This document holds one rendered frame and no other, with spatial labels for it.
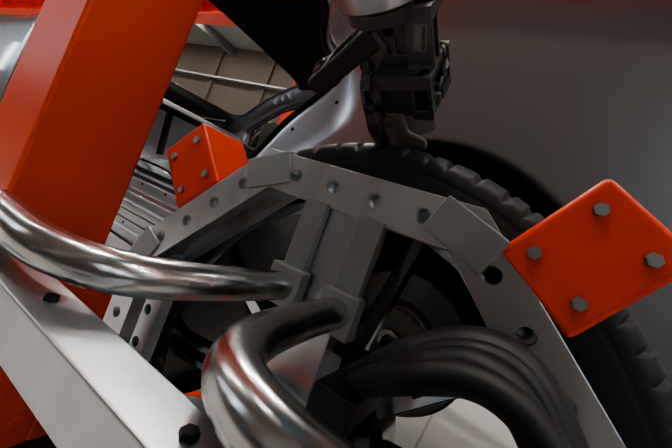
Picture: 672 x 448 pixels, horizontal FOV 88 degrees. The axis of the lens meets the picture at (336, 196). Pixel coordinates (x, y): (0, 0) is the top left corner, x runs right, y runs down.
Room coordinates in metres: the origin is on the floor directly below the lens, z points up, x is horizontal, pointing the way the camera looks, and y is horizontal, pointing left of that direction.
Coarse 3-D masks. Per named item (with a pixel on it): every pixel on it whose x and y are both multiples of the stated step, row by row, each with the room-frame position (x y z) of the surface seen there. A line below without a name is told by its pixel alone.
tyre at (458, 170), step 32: (320, 160) 0.44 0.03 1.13; (352, 160) 0.42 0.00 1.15; (384, 160) 0.40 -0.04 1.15; (416, 160) 0.38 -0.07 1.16; (448, 160) 0.38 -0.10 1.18; (448, 192) 0.36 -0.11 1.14; (480, 192) 0.34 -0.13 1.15; (512, 224) 0.33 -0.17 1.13; (608, 320) 0.28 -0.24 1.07; (576, 352) 0.29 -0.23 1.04; (608, 352) 0.28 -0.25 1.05; (640, 352) 0.27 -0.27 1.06; (608, 384) 0.28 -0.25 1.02; (640, 384) 0.27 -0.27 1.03; (608, 416) 0.27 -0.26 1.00; (640, 416) 0.27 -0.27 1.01
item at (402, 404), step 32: (256, 224) 0.47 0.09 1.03; (288, 224) 0.49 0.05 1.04; (224, 256) 0.50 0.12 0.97; (256, 256) 0.55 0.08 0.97; (416, 256) 0.38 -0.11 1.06; (448, 256) 0.35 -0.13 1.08; (384, 288) 0.39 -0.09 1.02; (192, 320) 0.53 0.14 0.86; (224, 320) 0.59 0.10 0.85; (384, 320) 0.40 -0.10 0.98; (160, 352) 0.51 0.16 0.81; (192, 352) 0.52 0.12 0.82; (192, 384) 0.55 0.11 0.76; (384, 416) 0.37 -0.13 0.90
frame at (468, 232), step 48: (240, 192) 0.38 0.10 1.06; (288, 192) 0.35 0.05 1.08; (336, 192) 0.32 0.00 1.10; (384, 192) 0.30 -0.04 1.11; (144, 240) 0.43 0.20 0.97; (192, 240) 0.42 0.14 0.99; (432, 240) 0.28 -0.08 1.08; (480, 240) 0.26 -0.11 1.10; (480, 288) 0.25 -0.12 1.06; (528, 288) 0.24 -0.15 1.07; (144, 336) 0.47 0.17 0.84; (528, 336) 0.28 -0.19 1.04; (576, 384) 0.22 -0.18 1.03
